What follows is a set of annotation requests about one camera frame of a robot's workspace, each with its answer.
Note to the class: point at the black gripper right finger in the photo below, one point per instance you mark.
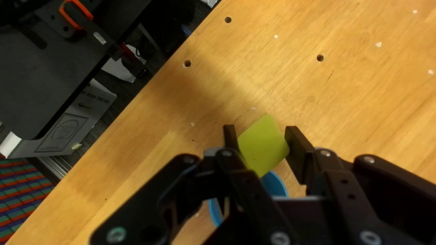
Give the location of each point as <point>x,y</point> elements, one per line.
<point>365,202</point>

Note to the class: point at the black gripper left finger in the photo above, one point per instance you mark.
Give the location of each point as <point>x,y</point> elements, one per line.
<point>158,210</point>

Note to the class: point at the yellow cylinder block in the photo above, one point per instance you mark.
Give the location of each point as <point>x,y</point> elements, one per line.
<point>263,146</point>

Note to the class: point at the blue plastic cup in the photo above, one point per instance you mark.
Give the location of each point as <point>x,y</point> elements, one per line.
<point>270,181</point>

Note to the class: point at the colourful checkered board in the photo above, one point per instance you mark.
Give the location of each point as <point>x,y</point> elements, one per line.
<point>22,190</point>

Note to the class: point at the black floor equipment with orange handle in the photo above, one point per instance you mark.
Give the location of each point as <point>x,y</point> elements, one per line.
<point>49,53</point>

